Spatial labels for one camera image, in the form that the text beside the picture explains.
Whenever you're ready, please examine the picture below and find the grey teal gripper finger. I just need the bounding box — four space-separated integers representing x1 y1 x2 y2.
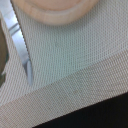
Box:
0 21 9 87

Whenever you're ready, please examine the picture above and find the round beige plate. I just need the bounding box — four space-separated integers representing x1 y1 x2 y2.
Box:
12 0 99 25

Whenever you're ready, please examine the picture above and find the beige woven placemat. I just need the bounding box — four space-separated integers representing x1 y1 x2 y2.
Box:
0 0 128 128

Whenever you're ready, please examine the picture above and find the knife with wooden handle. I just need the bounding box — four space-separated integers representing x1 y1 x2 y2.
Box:
0 0 33 85

